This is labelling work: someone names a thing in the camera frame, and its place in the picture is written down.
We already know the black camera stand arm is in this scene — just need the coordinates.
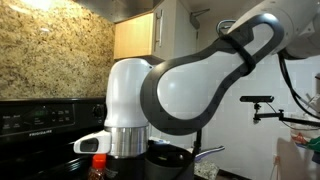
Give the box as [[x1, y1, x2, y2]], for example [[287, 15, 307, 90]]
[[253, 103, 320, 128]]

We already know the black camera on stand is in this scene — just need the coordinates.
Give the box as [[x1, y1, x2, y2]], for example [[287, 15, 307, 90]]
[[240, 96, 274, 103]]

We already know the red capped spice bottle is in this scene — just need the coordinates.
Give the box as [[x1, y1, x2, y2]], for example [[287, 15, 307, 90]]
[[88, 154, 106, 180]]

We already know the black electric stove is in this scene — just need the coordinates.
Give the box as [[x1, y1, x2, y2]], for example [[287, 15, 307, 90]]
[[0, 97, 107, 180]]

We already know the dark grey cooking pot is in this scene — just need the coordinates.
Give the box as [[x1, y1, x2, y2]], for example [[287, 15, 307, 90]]
[[144, 144, 225, 180]]

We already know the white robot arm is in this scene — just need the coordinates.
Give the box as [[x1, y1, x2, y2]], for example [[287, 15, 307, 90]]
[[74, 0, 319, 157]]

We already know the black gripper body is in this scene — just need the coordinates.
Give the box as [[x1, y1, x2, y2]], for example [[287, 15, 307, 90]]
[[105, 154, 145, 180]]

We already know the wooden upper cabinet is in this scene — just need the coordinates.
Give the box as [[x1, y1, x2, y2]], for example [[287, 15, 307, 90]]
[[114, 0, 197, 60]]

